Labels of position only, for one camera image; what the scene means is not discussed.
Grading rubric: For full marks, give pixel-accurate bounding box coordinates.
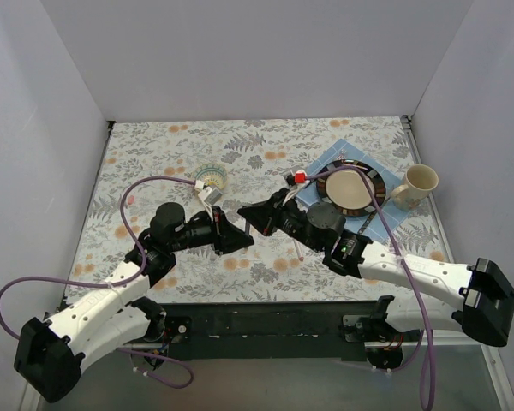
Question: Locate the pink white pen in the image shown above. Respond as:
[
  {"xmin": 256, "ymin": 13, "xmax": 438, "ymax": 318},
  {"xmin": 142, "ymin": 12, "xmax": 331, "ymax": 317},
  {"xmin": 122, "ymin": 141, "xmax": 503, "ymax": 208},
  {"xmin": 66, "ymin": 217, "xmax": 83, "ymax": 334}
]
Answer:
[{"xmin": 294, "ymin": 241, "xmax": 304, "ymax": 262}]

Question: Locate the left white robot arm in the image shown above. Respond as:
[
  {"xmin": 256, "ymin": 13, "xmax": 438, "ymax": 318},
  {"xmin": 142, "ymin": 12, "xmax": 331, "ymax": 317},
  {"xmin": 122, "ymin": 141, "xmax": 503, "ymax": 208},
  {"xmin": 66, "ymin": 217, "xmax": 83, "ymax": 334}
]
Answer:
[{"xmin": 14, "ymin": 202, "xmax": 254, "ymax": 403}]

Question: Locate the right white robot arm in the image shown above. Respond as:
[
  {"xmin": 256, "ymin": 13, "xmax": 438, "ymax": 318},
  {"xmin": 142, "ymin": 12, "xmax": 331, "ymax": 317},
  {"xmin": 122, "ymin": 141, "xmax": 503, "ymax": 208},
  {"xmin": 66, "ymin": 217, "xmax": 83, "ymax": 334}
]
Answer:
[{"xmin": 238, "ymin": 189, "xmax": 514, "ymax": 348}]

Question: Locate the patterned glass bowl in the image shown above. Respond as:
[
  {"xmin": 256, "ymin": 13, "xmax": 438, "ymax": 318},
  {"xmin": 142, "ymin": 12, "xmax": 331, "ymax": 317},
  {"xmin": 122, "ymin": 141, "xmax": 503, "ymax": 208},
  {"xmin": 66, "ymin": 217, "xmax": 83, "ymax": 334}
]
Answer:
[{"xmin": 193, "ymin": 163, "xmax": 228, "ymax": 190}]

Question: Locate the floral table mat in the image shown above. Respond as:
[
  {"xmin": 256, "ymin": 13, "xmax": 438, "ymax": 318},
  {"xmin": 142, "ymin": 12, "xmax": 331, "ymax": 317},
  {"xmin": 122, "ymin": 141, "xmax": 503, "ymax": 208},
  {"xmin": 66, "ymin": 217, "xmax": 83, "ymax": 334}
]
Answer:
[{"xmin": 65, "ymin": 116, "xmax": 415, "ymax": 303}]

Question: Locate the dark striped plate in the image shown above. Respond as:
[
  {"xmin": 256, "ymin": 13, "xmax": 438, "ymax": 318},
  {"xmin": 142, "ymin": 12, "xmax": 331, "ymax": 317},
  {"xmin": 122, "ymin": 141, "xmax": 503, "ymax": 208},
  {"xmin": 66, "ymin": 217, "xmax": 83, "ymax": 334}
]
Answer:
[{"xmin": 316, "ymin": 159, "xmax": 387, "ymax": 218}]

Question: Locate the cream ceramic mug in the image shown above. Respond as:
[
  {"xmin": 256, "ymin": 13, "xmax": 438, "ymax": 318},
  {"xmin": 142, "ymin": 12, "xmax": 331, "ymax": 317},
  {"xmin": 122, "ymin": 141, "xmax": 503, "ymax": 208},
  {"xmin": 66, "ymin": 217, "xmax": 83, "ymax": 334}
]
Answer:
[{"xmin": 391, "ymin": 164, "xmax": 439, "ymax": 211}]

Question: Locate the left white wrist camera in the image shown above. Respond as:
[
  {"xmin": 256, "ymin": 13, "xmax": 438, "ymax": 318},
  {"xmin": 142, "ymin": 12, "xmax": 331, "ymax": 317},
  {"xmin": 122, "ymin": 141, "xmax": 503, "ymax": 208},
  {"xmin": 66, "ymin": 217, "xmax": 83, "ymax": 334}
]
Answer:
[{"xmin": 194, "ymin": 180, "xmax": 223, "ymax": 213}]

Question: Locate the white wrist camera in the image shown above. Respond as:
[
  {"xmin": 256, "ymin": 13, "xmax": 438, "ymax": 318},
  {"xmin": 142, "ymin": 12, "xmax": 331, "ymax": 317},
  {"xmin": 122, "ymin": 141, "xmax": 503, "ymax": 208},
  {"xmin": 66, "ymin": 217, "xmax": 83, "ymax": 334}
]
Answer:
[
  {"xmin": 194, "ymin": 180, "xmax": 223, "ymax": 213},
  {"xmin": 283, "ymin": 169, "xmax": 310, "ymax": 205}
]

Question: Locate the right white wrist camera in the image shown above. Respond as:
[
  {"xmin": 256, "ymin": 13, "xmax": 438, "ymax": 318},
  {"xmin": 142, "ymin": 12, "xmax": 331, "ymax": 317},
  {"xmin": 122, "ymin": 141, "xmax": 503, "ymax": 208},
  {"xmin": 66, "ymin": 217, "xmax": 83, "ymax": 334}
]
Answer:
[{"xmin": 283, "ymin": 169, "xmax": 310, "ymax": 205}]

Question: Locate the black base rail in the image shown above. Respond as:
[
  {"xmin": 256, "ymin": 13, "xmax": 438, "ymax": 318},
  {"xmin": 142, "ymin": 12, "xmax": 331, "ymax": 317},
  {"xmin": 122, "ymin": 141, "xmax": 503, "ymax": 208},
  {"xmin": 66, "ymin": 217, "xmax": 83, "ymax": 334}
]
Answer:
[{"xmin": 123, "ymin": 302, "xmax": 429, "ymax": 363}]

